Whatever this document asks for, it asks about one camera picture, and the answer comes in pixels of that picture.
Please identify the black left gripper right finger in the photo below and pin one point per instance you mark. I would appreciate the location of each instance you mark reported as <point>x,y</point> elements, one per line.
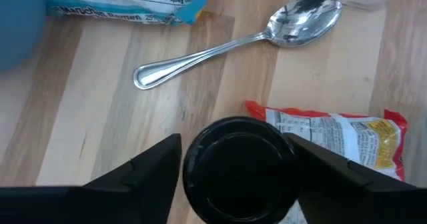
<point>350,200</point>

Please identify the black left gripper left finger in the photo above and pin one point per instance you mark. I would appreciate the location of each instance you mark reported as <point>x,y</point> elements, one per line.
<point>100,204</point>

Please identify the red ramen noodle packet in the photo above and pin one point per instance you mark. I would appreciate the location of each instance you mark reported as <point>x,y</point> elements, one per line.
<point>333,134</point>

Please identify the glass spice jar black lid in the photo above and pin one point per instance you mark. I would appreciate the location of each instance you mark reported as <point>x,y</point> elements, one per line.
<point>240,170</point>

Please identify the metal spoon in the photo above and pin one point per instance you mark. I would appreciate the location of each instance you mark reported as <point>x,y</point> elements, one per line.
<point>300,20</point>

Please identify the blue bowl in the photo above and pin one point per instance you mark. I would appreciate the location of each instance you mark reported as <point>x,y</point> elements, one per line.
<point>16,24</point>

